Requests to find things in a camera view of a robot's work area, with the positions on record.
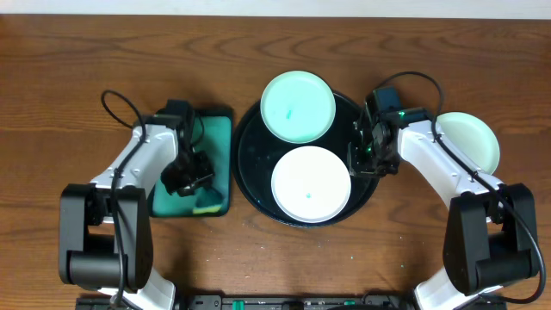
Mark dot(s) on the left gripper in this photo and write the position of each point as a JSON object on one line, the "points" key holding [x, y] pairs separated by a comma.
{"points": [[189, 177]]}

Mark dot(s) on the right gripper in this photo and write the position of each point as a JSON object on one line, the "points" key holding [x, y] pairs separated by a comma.
{"points": [[367, 161]]}

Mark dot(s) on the green scrubbing sponge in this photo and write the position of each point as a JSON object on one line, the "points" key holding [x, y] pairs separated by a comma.
{"points": [[208, 202]]}

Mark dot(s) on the white plate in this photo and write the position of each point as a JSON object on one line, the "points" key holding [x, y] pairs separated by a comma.
{"points": [[311, 184]]}

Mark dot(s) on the mint plate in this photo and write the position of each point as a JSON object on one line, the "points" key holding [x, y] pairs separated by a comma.
{"points": [[473, 137], [298, 107]]}

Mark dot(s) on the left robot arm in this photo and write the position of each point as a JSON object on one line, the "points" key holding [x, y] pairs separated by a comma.
{"points": [[105, 236]]}

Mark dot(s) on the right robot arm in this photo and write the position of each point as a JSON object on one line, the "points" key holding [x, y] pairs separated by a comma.
{"points": [[490, 240]]}

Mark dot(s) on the black rectangular tray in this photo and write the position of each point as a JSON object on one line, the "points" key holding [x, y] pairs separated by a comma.
{"points": [[230, 172]]}

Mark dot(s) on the black round tray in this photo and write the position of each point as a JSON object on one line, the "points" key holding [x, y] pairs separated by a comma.
{"points": [[255, 152]]}

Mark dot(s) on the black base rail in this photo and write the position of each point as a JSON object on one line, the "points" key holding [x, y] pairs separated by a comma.
{"points": [[217, 302]]}

